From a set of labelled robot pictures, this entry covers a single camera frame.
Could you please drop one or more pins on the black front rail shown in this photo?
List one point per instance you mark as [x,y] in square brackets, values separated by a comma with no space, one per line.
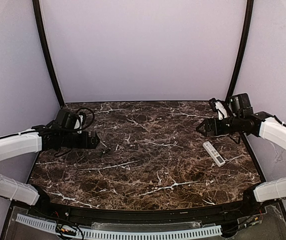
[219,214]

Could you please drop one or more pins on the black frame post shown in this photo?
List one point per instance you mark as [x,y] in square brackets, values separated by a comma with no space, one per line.
[242,47]
[46,52]

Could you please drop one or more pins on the white slotted cable duct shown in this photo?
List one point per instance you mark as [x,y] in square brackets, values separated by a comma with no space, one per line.
[85,233]

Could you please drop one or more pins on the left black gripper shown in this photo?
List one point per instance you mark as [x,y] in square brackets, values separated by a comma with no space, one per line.
[89,139]

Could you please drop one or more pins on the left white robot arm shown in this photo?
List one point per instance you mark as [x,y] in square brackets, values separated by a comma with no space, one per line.
[33,140]

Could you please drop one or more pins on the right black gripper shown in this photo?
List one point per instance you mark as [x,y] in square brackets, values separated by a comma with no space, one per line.
[212,126]

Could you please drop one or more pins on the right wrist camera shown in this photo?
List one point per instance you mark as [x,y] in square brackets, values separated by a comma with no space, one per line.
[237,105]

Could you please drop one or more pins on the white remote control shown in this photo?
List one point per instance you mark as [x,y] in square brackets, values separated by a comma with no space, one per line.
[217,158]

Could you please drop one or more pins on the right black frame post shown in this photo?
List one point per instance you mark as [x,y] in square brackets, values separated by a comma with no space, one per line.
[242,47]

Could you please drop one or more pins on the left black frame post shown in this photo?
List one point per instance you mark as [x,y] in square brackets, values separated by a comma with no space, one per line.
[46,52]

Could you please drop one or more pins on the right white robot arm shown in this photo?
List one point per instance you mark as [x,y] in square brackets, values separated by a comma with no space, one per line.
[262,125]

